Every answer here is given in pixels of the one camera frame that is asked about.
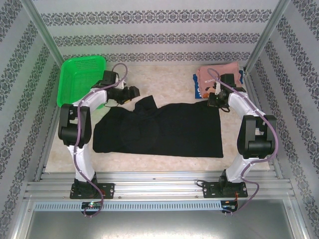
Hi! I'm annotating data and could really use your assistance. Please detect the blue t-shirt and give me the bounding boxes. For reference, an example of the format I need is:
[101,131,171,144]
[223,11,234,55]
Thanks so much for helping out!
[192,70,245,99]

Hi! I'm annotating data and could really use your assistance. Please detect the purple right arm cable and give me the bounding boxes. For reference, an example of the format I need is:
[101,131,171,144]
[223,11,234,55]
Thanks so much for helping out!
[207,69,279,216]

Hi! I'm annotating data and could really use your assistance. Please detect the pink printed t-shirt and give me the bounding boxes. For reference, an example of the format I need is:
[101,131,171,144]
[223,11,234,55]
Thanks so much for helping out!
[195,62,244,98]

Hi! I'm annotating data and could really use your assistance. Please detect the aluminium mounting rail beam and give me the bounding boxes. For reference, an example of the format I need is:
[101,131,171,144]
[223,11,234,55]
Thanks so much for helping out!
[24,171,298,200]

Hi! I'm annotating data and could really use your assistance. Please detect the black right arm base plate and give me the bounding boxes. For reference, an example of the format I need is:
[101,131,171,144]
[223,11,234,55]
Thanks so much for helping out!
[202,181,248,199]

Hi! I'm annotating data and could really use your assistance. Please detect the aluminium frame post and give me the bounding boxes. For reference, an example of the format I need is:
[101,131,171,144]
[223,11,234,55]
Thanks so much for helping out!
[24,0,66,67]
[244,0,292,73]

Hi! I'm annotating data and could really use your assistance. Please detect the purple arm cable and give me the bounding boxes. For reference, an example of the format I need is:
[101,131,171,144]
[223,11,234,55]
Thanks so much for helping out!
[74,63,130,219]
[207,69,279,216]

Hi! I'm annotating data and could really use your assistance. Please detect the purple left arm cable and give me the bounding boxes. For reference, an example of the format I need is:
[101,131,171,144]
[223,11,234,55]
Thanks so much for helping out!
[74,63,130,219]

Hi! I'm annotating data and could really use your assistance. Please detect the black t-shirt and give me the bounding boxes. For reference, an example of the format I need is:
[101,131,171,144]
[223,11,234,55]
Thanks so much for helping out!
[92,96,224,158]

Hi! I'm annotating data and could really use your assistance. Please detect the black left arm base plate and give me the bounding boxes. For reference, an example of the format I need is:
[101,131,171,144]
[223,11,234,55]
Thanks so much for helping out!
[70,182,116,200]

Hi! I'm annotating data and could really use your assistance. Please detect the grey slotted cable duct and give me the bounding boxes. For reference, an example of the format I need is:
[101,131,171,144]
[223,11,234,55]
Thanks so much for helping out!
[33,201,223,212]

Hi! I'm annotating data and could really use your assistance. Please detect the green plastic basket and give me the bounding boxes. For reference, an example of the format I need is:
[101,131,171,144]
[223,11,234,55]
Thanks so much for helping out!
[56,55,107,111]

